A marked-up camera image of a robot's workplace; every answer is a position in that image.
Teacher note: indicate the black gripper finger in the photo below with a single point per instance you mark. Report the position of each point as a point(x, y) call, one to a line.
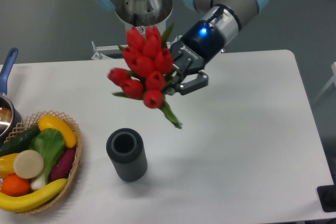
point(199, 82)
point(172, 77)

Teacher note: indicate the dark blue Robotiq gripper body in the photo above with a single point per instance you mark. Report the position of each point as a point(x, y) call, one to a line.
point(196, 48)

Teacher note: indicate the red tulip bouquet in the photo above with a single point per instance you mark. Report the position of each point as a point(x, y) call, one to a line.
point(148, 59)

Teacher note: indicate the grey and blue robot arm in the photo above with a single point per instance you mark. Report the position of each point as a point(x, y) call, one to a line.
point(222, 21)

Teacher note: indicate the dark grey ribbed vase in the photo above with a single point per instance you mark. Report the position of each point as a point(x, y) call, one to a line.
point(126, 150)

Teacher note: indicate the green bok choy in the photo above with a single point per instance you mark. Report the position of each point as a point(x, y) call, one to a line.
point(50, 144)

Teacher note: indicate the purple sweet potato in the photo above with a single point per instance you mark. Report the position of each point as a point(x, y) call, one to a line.
point(64, 165)

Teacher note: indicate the woven wicker basket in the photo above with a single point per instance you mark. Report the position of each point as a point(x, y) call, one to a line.
point(33, 120)

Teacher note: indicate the green cucumber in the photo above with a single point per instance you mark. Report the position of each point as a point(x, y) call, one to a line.
point(20, 142)

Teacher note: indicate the beige round disc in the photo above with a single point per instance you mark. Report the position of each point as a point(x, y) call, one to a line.
point(28, 164)

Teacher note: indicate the black device at table edge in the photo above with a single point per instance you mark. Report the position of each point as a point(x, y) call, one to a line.
point(327, 197)

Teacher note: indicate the long yellow banana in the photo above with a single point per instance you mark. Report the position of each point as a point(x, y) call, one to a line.
point(32, 200)

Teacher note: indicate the yellow bell pepper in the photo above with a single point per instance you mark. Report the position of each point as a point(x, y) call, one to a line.
point(7, 164)

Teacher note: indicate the orange fruit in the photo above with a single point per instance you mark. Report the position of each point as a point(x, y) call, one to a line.
point(15, 186)

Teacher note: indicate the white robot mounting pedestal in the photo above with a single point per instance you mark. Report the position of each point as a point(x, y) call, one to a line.
point(142, 14)

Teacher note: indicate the white furniture frame at right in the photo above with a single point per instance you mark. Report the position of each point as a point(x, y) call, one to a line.
point(327, 89)

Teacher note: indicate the blue handled saucepan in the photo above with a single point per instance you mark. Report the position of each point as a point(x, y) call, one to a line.
point(9, 115)

